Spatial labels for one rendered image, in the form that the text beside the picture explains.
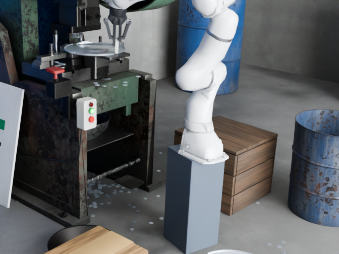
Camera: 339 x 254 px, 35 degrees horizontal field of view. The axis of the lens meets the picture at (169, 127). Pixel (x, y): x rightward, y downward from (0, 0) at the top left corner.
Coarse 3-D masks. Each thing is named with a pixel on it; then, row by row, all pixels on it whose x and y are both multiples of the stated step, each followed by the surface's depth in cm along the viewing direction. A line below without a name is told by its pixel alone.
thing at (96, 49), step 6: (84, 42) 269; (90, 42) 270; (96, 42) 271; (102, 42) 271; (66, 48) 256; (72, 48) 256; (78, 48) 257; (84, 48) 255; (90, 48) 255; (96, 48) 256; (102, 48) 257; (108, 48) 260; (114, 48) 261; (120, 48) 261; (78, 54) 245; (84, 54) 244; (90, 54) 244; (96, 54) 244; (102, 54) 245; (108, 54) 246; (114, 54) 248
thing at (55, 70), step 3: (54, 66) 231; (48, 69) 226; (51, 69) 226; (54, 69) 227; (57, 69) 227; (60, 69) 227; (63, 69) 227; (48, 72) 227; (51, 72) 225; (54, 72) 225; (57, 72) 225; (60, 72) 226; (63, 72) 227; (54, 75) 228; (57, 75) 229; (54, 78) 229; (57, 78) 229
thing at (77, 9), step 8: (88, 0) 252; (96, 0) 256; (64, 8) 253; (72, 8) 250; (80, 8) 248; (88, 8) 251; (96, 8) 253; (64, 16) 254; (72, 16) 251; (80, 16) 251; (88, 16) 249; (96, 16) 254; (72, 24) 252; (80, 24) 252; (88, 24) 252; (96, 24) 256
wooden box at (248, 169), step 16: (224, 128) 288; (240, 128) 289; (256, 128) 290; (176, 144) 283; (224, 144) 266; (240, 144) 267; (256, 144) 269; (272, 144) 282; (240, 160) 262; (256, 160) 274; (272, 160) 287; (224, 176) 265; (240, 176) 266; (256, 176) 278; (224, 192) 268; (240, 192) 271; (256, 192) 283; (224, 208) 270; (240, 208) 275
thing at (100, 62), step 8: (88, 56) 254; (96, 56) 248; (104, 56) 245; (112, 56) 245; (120, 56) 248; (88, 64) 256; (96, 64) 254; (104, 64) 258; (96, 72) 255; (104, 72) 259
